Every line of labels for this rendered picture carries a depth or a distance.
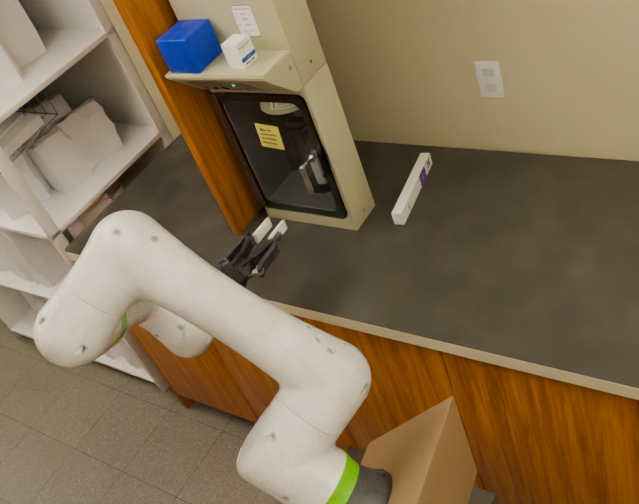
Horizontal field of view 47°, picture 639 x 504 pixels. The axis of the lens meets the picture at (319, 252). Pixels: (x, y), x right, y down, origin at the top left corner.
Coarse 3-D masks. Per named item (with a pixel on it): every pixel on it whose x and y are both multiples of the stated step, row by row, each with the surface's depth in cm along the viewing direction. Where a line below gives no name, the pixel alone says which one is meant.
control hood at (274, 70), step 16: (224, 64) 175; (256, 64) 169; (272, 64) 167; (288, 64) 170; (176, 80) 183; (192, 80) 179; (208, 80) 175; (224, 80) 172; (240, 80) 169; (256, 80) 166; (272, 80) 166; (288, 80) 171
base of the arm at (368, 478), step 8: (360, 464) 129; (360, 472) 126; (368, 472) 128; (376, 472) 129; (384, 472) 129; (360, 480) 125; (368, 480) 125; (376, 480) 126; (384, 480) 126; (360, 488) 124; (368, 488) 124; (376, 488) 124; (384, 488) 125; (352, 496) 123; (360, 496) 123; (368, 496) 123; (376, 496) 123; (384, 496) 124
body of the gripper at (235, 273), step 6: (240, 258) 177; (228, 264) 176; (252, 264) 175; (222, 270) 171; (228, 270) 171; (234, 270) 171; (240, 270) 173; (246, 270) 173; (228, 276) 170; (234, 276) 170; (240, 276) 171; (246, 276) 172; (252, 276) 173; (240, 282) 171; (246, 282) 173
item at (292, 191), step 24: (216, 96) 194; (240, 96) 189; (264, 96) 184; (288, 96) 179; (240, 120) 196; (264, 120) 191; (288, 120) 186; (312, 120) 182; (240, 144) 203; (288, 144) 192; (312, 144) 187; (264, 168) 205; (288, 168) 200; (312, 168) 194; (264, 192) 213; (288, 192) 207; (336, 192) 196; (336, 216) 204
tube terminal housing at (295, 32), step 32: (192, 0) 175; (224, 0) 170; (256, 0) 164; (288, 0) 167; (224, 32) 177; (288, 32) 168; (320, 64) 180; (320, 96) 182; (320, 128) 184; (352, 160) 198; (352, 192) 200; (320, 224) 212; (352, 224) 204
